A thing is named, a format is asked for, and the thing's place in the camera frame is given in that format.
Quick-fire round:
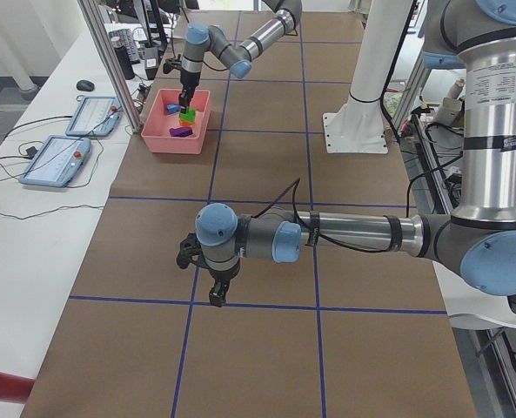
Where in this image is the aluminium frame post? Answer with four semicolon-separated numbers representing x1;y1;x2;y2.
77;0;143;133

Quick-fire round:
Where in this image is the blue teach pendant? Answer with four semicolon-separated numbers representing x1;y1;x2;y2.
18;135;91;188
65;96;122;137

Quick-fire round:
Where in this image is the black bottle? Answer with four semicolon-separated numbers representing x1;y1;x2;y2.
111;36;135;80

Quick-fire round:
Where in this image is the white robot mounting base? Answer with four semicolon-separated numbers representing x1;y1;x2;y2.
323;0;414;154

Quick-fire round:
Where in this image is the upper blue teach pendant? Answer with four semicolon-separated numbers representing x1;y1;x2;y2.
65;96;122;137

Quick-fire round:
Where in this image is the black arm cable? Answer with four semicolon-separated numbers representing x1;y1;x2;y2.
248;176;398;254

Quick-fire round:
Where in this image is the black computer mouse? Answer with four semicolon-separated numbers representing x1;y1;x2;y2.
76;79;95;92

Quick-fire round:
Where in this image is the white chair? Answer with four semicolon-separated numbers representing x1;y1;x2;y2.
432;261;516;330

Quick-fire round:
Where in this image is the purple toy block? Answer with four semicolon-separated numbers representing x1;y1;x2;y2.
169;126;193;138

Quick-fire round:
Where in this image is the pink plastic box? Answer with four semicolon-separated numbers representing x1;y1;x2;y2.
142;89;211;154

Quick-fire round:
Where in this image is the black keyboard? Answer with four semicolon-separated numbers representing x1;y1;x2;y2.
108;29;140;64

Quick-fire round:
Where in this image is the small blue square block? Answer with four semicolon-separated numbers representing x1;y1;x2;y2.
166;104;180;114

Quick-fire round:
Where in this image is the aluminium side frame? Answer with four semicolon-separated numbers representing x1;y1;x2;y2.
393;58;516;417

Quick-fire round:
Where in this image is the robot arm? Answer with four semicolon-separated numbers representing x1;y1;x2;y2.
178;0;302;114
177;1;516;307

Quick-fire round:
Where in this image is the red cylinder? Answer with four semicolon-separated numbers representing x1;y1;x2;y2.
0;372;36;404

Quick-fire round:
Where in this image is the orange toy block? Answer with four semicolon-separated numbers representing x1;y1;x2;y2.
179;119;194;127

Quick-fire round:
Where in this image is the green toy block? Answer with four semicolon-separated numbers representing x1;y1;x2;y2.
178;107;197;124

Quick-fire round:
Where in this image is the lower blue teach pendant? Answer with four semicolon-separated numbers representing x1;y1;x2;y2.
18;135;91;188

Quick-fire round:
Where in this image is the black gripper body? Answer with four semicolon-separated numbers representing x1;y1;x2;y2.
163;56;202;92
176;233;240;287

